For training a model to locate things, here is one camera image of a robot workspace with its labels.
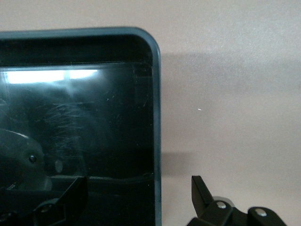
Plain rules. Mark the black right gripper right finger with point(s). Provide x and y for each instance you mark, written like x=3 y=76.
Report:
x=218 y=214

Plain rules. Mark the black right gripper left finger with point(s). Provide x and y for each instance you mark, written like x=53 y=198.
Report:
x=73 y=193

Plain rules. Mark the black plastic box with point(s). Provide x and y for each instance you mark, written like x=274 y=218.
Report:
x=94 y=129

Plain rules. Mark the brown table cover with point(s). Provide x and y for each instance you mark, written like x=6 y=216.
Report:
x=235 y=94

